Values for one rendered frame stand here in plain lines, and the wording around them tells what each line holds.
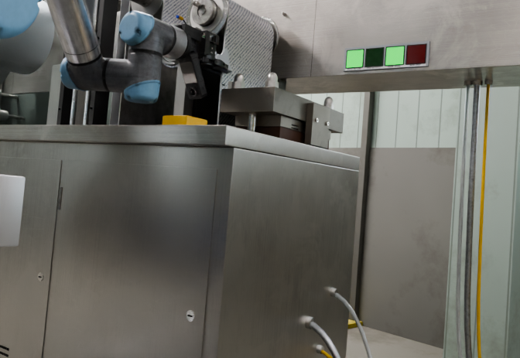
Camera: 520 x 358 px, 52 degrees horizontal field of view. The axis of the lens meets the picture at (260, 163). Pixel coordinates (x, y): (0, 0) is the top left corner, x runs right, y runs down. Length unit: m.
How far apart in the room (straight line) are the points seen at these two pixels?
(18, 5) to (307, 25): 1.17
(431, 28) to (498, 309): 1.56
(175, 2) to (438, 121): 1.94
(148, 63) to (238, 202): 0.37
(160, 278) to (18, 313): 0.51
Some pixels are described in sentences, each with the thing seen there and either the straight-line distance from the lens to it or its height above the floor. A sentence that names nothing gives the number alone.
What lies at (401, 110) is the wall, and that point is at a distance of 3.34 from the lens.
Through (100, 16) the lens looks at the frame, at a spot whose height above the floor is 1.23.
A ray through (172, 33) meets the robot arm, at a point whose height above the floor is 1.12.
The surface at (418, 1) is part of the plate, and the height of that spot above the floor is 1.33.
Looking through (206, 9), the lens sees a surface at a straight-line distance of 1.49.
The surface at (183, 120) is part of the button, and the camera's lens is 1.12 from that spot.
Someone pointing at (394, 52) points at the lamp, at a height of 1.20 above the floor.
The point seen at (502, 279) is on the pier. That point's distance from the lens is 2.72.
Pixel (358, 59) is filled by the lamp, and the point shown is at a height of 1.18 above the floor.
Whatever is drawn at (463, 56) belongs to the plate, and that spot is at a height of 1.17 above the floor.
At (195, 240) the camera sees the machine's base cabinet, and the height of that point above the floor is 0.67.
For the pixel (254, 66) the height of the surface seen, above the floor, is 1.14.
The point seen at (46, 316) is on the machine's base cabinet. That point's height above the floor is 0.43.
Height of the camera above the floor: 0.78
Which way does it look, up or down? 3 degrees up
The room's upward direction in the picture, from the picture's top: 5 degrees clockwise
